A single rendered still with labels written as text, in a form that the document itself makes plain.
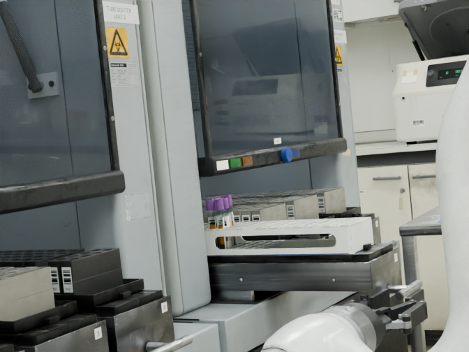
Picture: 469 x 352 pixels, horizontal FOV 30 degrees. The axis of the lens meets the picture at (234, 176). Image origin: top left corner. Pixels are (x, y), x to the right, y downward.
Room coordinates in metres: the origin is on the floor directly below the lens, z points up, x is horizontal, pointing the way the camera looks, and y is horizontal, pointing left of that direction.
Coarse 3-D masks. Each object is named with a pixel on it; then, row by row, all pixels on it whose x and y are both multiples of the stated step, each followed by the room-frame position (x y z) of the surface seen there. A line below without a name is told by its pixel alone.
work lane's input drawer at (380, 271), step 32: (224, 256) 1.56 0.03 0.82; (256, 256) 1.53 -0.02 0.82; (288, 256) 1.49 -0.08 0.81; (320, 256) 1.46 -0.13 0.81; (352, 256) 1.43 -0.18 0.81; (384, 256) 1.46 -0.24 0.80; (224, 288) 1.55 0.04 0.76; (256, 288) 1.52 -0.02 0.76; (288, 288) 1.48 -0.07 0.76; (320, 288) 1.45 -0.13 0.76; (352, 288) 1.42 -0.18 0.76; (384, 288) 1.45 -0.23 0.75; (416, 288) 1.46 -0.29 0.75
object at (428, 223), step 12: (420, 216) 1.84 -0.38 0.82; (432, 216) 1.82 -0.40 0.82; (408, 228) 1.70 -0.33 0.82; (420, 228) 1.69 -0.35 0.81; (432, 228) 1.68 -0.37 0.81; (408, 240) 1.70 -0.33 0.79; (408, 252) 1.70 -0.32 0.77; (408, 264) 1.70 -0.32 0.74; (408, 276) 1.70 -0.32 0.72; (420, 288) 1.71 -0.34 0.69; (420, 324) 1.70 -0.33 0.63; (420, 336) 1.70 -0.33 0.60; (420, 348) 1.70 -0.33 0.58
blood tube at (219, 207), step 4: (216, 200) 1.57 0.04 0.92; (220, 200) 1.57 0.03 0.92; (216, 204) 1.57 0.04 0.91; (220, 204) 1.57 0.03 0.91; (216, 208) 1.57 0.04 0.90; (220, 208) 1.57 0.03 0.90; (216, 212) 1.57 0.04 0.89; (220, 212) 1.57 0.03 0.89; (216, 216) 1.58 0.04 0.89; (220, 216) 1.57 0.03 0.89; (220, 220) 1.57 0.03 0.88; (220, 224) 1.57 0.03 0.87; (224, 224) 1.58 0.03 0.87; (220, 228) 1.57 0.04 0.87; (224, 236) 1.58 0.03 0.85; (220, 240) 1.58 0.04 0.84; (224, 240) 1.58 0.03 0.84; (220, 244) 1.58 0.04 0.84; (224, 244) 1.58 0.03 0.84; (220, 248) 1.58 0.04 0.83; (224, 248) 1.58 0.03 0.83
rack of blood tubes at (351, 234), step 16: (240, 224) 1.61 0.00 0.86; (256, 224) 1.59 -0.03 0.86; (272, 224) 1.57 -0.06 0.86; (288, 224) 1.54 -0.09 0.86; (304, 224) 1.52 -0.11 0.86; (320, 224) 1.49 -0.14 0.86; (336, 224) 1.47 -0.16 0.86; (352, 224) 1.45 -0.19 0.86; (368, 224) 1.51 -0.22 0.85; (208, 240) 1.58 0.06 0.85; (240, 240) 1.66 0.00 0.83; (272, 240) 1.62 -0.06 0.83; (288, 240) 1.61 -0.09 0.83; (304, 240) 1.59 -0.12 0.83; (320, 240) 1.57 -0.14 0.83; (336, 240) 1.45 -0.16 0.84; (352, 240) 1.44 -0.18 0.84; (368, 240) 1.50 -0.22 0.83
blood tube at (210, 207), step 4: (208, 200) 1.58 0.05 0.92; (212, 200) 1.58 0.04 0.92; (208, 204) 1.58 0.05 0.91; (212, 204) 1.58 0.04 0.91; (208, 208) 1.58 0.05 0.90; (212, 208) 1.58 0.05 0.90; (208, 212) 1.58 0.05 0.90; (212, 212) 1.58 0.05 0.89; (208, 216) 1.58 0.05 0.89; (212, 216) 1.58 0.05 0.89; (208, 220) 1.59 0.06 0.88; (212, 220) 1.58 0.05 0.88; (212, 224) 1.58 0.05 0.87; (212, 228) 1.58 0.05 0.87; (216, 240) 1.59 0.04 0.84; (216, 244) 1.59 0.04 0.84
